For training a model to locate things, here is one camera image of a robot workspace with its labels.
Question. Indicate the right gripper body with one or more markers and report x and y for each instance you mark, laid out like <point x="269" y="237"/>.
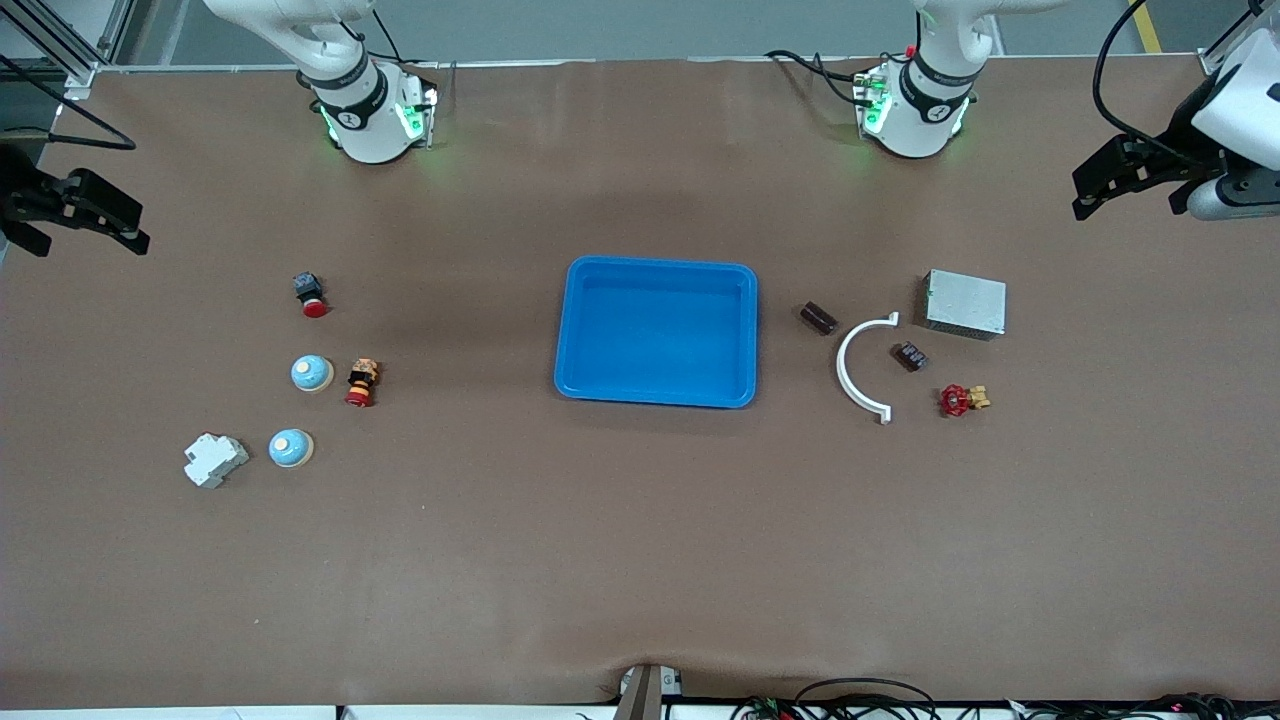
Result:
<point x="22" y="192"/>

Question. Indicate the blue call bell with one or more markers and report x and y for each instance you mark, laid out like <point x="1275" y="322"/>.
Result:
<point x="290" y="448"/>
<point x="311" y="372"/>

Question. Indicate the black capacitor with white print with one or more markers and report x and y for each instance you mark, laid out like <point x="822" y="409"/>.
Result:
<point x="909" y="356"/>

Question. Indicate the plain dark brown capacitor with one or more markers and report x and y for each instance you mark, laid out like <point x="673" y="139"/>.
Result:
<point x="818" y="319"/>

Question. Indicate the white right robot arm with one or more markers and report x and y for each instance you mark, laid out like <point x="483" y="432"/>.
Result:
<point x="370" y="130"/>

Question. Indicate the silver metal power supply box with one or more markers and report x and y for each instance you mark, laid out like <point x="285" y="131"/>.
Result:
<point x="965" y="303"/>

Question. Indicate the red push button blue base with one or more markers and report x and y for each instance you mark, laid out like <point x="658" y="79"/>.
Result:
<point x="310" y="295"/>

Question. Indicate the white circuit breaker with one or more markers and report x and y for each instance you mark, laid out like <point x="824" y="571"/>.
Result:
<point x="215" y="460"/>

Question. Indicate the brass valve red handwheel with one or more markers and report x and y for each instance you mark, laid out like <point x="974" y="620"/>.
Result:
<point x="955" y="400"/>

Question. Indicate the red emergency stop orange base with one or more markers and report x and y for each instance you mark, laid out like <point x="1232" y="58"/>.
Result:
<point x="362" y="383"/>

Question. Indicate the blue plastic tray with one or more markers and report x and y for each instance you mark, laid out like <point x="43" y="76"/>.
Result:
<point x="650" y="330"/>

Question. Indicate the brown table cover mat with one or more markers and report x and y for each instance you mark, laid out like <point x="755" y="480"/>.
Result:
<point x="640" y="550"/>

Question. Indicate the aluminium frame profile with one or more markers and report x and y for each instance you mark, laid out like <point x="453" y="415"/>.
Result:
<point x="75" y="70"/>
<point x="1215" y="62"/>

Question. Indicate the white curved plastic bracket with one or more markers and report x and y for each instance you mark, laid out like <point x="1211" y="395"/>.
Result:
<point x="841" y="368"/>

